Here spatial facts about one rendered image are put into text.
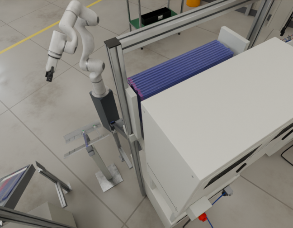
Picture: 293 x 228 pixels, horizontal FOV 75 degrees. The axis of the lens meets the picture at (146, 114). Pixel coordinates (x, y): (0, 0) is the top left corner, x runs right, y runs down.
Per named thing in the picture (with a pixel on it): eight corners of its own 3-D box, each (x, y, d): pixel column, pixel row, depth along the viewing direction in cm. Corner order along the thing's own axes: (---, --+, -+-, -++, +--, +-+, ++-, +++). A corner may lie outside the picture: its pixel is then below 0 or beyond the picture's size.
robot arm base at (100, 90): (88, 92, 208) (82, 80, 193) (101, 82, 216) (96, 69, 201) (100, 101, 201) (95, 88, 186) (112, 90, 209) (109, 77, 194)
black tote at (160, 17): (144, 26, 345) (144, 20, 336) (139, 21, 354) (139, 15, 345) (170, 16, 361) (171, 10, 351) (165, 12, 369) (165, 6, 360)
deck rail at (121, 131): (115, 129, 183) (112, 123, 181) (117, 128, 183) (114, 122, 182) (139, 151, 117) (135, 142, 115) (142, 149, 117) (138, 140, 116)
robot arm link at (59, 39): (64, 54, 132) (50, 49, 129) (69, 35, 128) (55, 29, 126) (62, 55, 124) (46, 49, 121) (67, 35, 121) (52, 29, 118)
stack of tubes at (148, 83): (131, 114, 104) (125, 78, 82) (204, 78, 118) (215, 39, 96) (143, 131, 98) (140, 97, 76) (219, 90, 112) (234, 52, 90)
